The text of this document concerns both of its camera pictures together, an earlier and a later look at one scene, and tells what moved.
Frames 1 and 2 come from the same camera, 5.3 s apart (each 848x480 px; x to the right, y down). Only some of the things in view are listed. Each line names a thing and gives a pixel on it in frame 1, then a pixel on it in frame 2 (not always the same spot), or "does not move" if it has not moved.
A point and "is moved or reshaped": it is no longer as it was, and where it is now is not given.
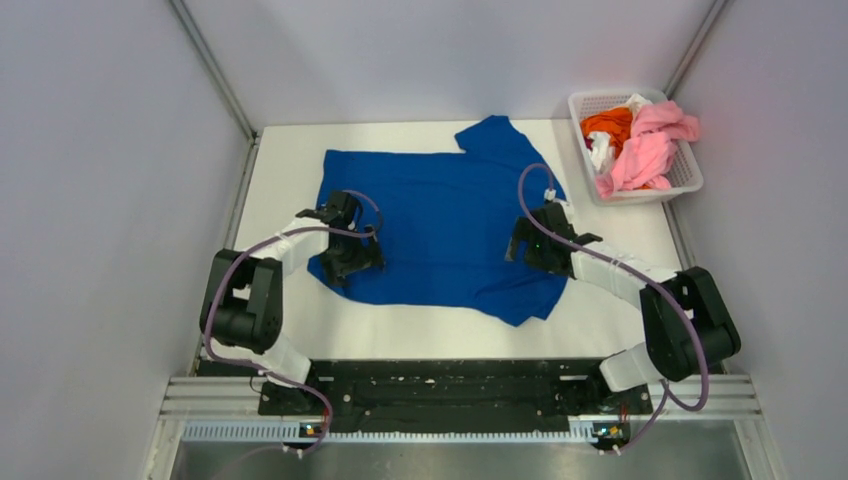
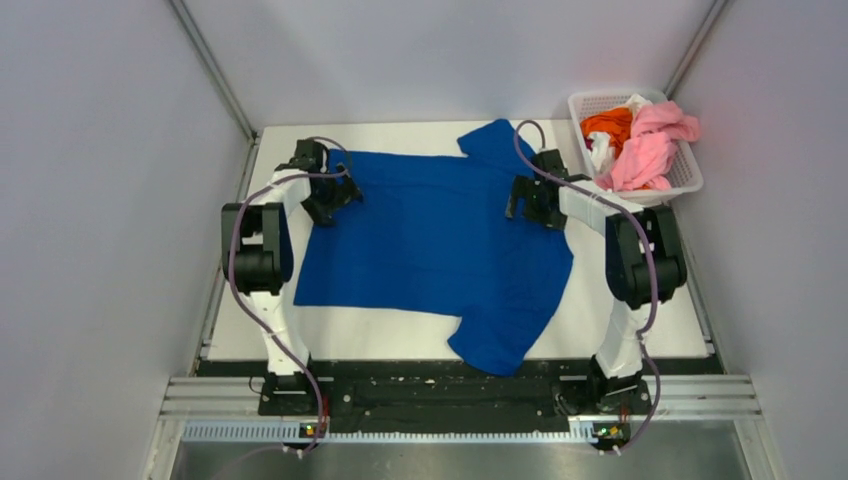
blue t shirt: x=446 y=222 is moved or reshaped
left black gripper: x=366 y=255 to x=343 y=193
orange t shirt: x=617 y=122 does not move
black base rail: x=453 y=396 does not move
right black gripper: x=525 y=230 to x=524 y=187
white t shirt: x=601 y=150 does not move
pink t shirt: x=646 y=158 does not move
